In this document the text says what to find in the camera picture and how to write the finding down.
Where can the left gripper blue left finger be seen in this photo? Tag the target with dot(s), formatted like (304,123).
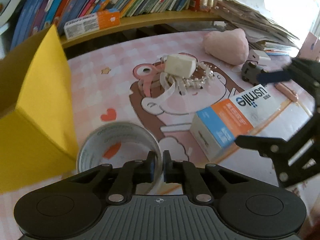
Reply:
(134,177)

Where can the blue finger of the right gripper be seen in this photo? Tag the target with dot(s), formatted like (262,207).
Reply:
(273,77)
(267,147)

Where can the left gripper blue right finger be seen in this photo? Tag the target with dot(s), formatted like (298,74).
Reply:
(189,177)

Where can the grey toy car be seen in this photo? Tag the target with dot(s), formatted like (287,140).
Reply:
(249,72)

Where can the white power adapter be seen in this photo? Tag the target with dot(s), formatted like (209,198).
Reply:
(260,57)

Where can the pink utility knife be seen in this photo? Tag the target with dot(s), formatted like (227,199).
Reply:
(288,92)

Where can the clear packing tape roll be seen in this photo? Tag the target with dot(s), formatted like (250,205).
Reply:
(118,142)

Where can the pink plush toy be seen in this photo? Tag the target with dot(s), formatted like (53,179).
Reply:
(229,46)

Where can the usmile toothpaste box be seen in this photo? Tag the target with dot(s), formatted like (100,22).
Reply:
(216,127)

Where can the pearl ribbon hair accessory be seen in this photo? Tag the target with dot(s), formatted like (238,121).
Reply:
(157,77)

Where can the white foam block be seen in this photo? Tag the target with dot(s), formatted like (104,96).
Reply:
(180,65)

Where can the pink cylindrical container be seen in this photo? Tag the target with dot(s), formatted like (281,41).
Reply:
(310,49)

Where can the stack of papers and books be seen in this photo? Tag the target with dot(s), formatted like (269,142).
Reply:
(262,32)

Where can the yellow cardboard box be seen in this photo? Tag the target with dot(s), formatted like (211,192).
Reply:
(38,139)

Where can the wooden bookshelf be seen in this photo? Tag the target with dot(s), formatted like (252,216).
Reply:
(133,22)

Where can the usmile box on shelf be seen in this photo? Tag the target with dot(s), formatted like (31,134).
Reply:
(93,22)

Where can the row of leaning books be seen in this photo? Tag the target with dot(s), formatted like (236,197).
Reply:
(37,15)

